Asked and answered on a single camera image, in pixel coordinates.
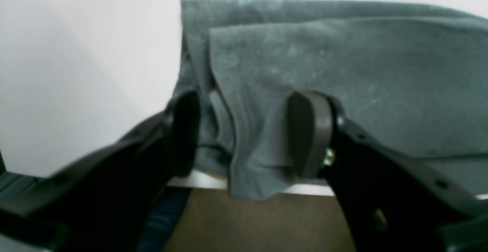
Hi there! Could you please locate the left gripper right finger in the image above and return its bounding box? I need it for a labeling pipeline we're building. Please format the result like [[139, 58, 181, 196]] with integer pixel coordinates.
[[286, 91, 488, 252]]

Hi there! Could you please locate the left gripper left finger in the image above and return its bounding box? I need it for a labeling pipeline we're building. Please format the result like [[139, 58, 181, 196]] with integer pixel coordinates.
[[1, 91, 201, 252]]

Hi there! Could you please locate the dark grey t-shirt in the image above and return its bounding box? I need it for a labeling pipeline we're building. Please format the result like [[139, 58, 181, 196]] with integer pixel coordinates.
[[174, 0, 487, 200]]

